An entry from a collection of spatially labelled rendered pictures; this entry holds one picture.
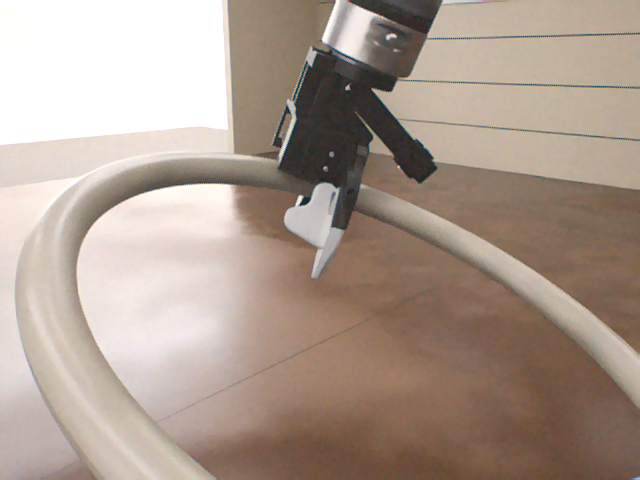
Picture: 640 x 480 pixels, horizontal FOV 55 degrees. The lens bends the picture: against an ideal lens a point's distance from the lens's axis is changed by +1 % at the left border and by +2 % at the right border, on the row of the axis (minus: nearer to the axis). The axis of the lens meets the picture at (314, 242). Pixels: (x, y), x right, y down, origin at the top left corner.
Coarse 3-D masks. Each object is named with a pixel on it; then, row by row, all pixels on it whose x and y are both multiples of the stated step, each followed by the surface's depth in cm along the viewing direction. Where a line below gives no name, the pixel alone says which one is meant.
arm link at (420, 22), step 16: (352, 0) 53; (368, 0) 52; (384, 0) 51; (400, 0) 51; (416, 0) 51; (432, 0) 52; (384, 16) 52; (400, 16) 52; (416, 16) 52; (432, 16) 54
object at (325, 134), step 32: (320, 64) 55; (352, 64) 55; (320, 96) 57; (352, 96) 58; (288, 128) 61; (320, 128) 56; (352, 128) 59; (288, 160) 58; (320, 160) 59; (352, 160) 59
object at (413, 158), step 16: (368, 96) 57; (368, 112) 58; (384, 112) 58; (384, 128) 59; (400, 128) 59; (384, 144) 60; (400, 144) 60; (416, 144) 60; (400, 160) 60; (416, 160) 61; (416, 176) 61
